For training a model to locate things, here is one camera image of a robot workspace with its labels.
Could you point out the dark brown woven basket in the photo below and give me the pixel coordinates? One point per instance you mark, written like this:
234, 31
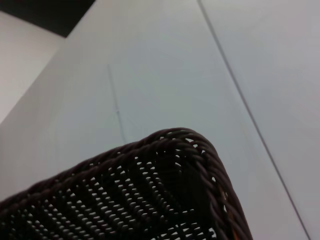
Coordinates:
125, 195

